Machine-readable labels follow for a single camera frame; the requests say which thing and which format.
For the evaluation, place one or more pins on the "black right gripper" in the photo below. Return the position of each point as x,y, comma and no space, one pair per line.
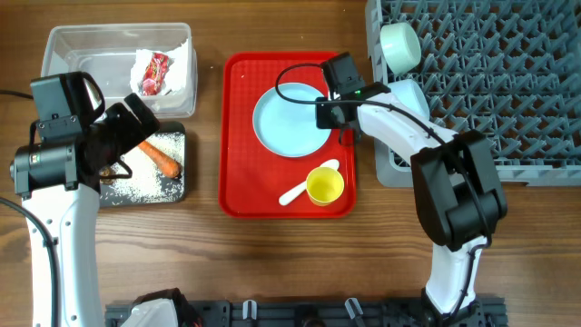
323,117

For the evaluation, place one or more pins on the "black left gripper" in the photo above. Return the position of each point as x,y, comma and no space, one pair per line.
134,133

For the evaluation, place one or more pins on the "light blue plate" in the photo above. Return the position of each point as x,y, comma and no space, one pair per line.
285,128

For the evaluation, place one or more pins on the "brown mushroom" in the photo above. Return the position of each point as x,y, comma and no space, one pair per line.
105,175

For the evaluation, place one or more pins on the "red snack wrapper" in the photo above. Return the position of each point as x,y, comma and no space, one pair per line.
154,74

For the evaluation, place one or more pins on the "orange carrot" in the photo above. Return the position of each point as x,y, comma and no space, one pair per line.
168,166

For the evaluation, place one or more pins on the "yellow cup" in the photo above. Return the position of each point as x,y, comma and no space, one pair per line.
324,185

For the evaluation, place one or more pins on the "white tissue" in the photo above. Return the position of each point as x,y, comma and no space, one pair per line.
176,77

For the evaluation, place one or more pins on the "mint green bowl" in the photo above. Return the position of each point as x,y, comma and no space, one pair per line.
400,47

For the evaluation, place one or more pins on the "light blue bowl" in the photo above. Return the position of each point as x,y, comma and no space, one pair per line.
410,94

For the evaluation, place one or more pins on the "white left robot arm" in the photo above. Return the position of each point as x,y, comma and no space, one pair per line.
57,177

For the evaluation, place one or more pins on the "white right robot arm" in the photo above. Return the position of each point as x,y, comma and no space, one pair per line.
458,195

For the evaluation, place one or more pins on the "grey dishwasher rack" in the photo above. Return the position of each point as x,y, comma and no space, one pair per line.
509,69

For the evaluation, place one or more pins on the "black tray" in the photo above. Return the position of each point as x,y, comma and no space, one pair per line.
174,181

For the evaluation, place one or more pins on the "red serving tray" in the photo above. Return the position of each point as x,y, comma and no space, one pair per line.
251,178

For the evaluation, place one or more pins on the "clear plastic bin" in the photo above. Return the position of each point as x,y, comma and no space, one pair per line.
107,53

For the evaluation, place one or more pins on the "white plastic spoon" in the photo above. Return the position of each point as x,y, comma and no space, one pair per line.
297,190

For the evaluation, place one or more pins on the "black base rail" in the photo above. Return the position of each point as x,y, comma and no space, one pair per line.
490,311

